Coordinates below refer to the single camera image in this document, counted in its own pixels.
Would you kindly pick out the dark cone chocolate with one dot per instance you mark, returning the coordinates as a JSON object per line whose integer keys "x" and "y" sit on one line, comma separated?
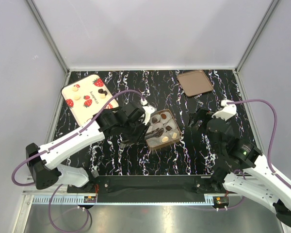
{"x": 154, "y": 120}

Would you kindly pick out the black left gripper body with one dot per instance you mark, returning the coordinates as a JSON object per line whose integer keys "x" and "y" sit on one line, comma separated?
{"x": 134, "y": 132}

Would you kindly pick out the strawberry pattern tray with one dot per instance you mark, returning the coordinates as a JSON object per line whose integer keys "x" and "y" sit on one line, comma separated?
{"x": 90, "y": 103}

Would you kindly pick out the rose gold box lid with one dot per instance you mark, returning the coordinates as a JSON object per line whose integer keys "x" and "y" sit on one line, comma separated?
{"x": 194, "y": 83}

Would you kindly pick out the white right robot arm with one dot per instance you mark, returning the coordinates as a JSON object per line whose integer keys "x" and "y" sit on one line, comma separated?
{"x": 246, "y": 170}

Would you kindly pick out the metal tongs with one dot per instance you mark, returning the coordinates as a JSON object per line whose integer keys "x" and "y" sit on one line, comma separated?
{"x": 136, "y": 138}

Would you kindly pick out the rose gold chocolate box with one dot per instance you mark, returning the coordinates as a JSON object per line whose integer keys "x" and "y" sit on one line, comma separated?
{"x": 168, "y": 137}

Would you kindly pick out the dark chocolate pair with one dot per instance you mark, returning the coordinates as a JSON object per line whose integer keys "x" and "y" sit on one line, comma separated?
{"x": 102, "y": 93}

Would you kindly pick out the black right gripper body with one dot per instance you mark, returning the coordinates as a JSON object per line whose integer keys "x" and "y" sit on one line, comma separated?
{"x": 204, "y": 115}

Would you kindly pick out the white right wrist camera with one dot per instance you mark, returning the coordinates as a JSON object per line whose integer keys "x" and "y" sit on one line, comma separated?
{"x": 227, "y": 111}

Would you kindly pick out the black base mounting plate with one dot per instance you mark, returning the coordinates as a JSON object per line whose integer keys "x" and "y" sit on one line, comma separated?
{"x": 152, "y": 189}

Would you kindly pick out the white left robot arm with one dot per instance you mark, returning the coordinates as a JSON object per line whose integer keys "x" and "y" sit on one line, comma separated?
{"x": 45, "y": 162}

